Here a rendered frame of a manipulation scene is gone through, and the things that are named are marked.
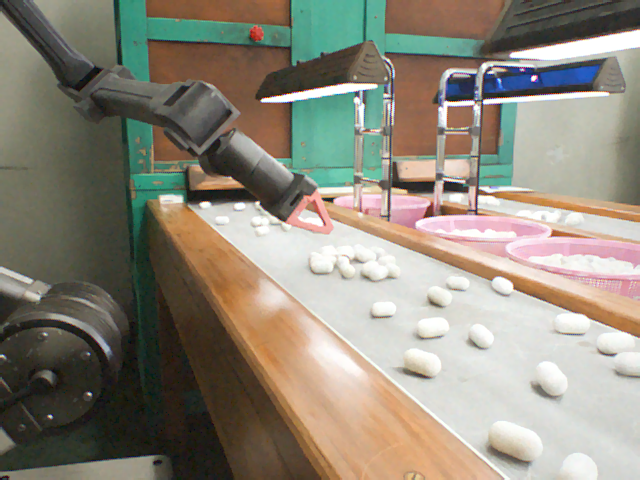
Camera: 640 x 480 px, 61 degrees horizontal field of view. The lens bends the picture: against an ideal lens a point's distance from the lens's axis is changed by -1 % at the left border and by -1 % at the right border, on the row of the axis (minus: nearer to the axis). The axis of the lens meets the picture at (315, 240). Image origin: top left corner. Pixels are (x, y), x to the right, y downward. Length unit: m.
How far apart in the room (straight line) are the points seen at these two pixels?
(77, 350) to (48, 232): 1.98
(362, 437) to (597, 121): 3.51
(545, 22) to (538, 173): 2.91
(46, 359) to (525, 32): 0.56
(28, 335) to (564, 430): 0.47
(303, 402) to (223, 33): 1.40
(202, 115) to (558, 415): 0.52
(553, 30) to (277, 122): 1.26
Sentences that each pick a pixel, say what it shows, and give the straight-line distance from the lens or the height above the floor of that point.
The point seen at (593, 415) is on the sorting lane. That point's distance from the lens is 0.51.
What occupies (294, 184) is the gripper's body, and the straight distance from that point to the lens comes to 0.75.
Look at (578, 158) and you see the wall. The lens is 3.71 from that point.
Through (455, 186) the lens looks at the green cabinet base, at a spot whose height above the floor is 0.76.
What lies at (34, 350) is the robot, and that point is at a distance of 0.58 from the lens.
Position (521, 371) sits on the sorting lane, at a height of 0.74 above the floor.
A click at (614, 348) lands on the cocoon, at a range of 0.63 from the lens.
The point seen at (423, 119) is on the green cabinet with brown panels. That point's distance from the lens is 1.97.
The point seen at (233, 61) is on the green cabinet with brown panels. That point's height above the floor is 1.16.
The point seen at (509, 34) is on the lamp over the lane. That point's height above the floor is 1.06.
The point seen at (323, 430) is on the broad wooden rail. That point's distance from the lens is 0.39.
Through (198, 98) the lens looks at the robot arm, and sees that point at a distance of 0.73.
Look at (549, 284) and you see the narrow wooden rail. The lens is 0.78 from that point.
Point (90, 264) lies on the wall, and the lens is 2.56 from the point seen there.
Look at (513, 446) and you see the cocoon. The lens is 0.42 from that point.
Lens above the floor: 0.96
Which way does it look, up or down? 11 degrees down
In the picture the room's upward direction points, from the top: straight up
